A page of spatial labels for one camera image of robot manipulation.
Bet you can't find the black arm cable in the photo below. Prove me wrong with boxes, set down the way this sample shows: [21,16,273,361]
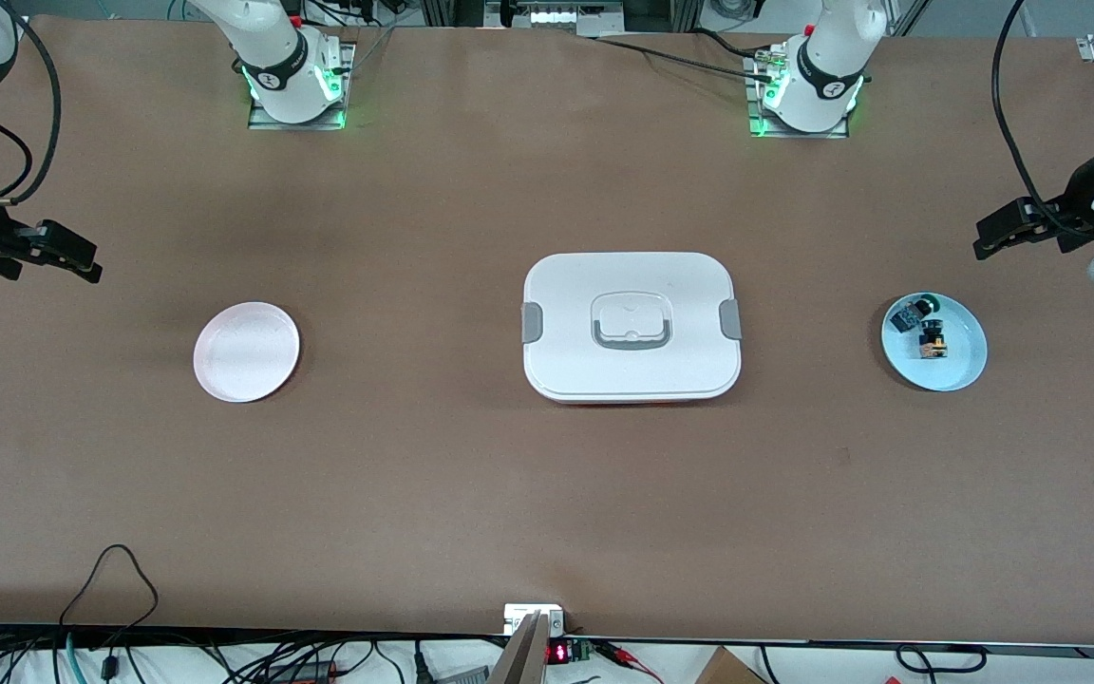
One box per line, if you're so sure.
[990,0,1094,240]
[0,0,63,206]

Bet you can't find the black cable across table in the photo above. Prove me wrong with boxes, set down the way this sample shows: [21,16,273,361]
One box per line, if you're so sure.
[593,27,778,79]

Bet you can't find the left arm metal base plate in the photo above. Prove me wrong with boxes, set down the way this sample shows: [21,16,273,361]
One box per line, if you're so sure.
[745,52,850,140]

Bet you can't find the black coiled cable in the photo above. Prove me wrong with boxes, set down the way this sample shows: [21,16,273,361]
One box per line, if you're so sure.
[896,643,989,675]

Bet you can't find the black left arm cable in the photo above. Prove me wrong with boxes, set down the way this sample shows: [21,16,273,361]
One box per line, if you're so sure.
[990,0,1094,240]

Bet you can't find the white lidded box grey handle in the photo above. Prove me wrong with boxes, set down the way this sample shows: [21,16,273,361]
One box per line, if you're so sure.
[521,251,743,406]

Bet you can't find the blue green switch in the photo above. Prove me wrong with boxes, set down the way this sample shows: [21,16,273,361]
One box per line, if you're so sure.
[889,296,939,334]

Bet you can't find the brown cardboard box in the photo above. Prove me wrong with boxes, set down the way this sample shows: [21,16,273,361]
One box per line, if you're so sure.
[694,646,768,684]

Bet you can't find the thin black looped cable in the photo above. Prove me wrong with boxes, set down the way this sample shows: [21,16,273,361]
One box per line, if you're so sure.
[58,543,160,630]

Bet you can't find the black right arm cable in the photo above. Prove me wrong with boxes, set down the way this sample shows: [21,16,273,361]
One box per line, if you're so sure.
[0,0,63,206]

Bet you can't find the pink round plate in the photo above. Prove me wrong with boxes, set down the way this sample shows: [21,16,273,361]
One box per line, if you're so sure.
[193,301,301,404]

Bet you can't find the red clip leads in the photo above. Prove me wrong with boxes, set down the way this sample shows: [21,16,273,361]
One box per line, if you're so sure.
[602,642,664,683]

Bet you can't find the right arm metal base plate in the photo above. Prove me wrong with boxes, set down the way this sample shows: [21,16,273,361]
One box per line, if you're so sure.
[247,40,358,131]

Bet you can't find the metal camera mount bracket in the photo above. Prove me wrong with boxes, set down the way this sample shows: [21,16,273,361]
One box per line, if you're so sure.
[488,603,567,684]

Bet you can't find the light blue round plate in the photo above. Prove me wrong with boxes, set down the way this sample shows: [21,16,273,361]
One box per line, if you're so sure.
[880,292,989,392]

